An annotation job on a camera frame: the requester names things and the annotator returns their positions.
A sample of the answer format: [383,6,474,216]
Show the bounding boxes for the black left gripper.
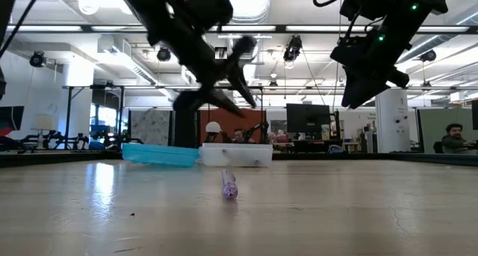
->
[147,1,258,118]

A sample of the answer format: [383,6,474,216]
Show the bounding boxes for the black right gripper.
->
[341,24,412,110]

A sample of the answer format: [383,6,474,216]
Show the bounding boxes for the clear plastic supply box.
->
[199,143,273,168]

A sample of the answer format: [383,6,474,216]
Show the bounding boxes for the blue plastic box lid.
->
[121,143,201,168]

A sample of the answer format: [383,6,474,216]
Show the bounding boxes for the purple transparent pen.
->
[221,169,239,201]

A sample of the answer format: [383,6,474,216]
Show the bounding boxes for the background robot arm blue base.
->
[89,131,145,152]

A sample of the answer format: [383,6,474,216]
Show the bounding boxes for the white round column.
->
[375,88,412,154]

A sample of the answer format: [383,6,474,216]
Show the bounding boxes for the orange partition panel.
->
[199,108,267,143]

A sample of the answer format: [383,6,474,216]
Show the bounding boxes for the person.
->
[232,128,248,144]
[441,123,478,154]

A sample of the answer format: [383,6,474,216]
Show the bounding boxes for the background robot arms green lights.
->
[244,122,270,144]

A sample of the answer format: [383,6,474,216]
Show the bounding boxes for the black computer monitor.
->
[286,103,332,141]

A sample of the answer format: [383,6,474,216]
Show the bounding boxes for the black partition panel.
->
[173,110,200,149]

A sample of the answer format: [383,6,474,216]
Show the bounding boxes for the green partition panel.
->
[417,107,474,154]

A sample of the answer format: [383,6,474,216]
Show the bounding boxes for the marble patterned panel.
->
[129,109,171,147]

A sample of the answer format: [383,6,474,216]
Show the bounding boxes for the background black robot arms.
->
[20,131,90,152]

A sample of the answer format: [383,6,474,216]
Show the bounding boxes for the table lamp white shade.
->
[30,113,55,149]

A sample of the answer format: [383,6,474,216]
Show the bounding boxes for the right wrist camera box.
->
[330,39,374,69]

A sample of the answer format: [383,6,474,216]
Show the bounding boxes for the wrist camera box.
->
[184,0,235,31]
[330,39,374,69]

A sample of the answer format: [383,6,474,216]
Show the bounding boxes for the black table border rail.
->
[0,150,478,168]

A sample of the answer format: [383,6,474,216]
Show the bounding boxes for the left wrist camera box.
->
[184,0,235,31]

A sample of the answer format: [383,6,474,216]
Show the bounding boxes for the black overhead frame bar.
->
[5,23,478,34]

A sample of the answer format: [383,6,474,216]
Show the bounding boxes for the silver ventilation duct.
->
[223,0,273,63]

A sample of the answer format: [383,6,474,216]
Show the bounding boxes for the black metal stand frame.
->
[62,84,126,151]

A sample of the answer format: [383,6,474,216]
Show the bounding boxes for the black hanging cable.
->
[0,0,43,58]

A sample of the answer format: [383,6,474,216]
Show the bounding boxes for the dark wall monitor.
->
[0,105,25,132]

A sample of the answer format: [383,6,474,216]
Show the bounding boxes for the black frame post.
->
[0,0,19,44]

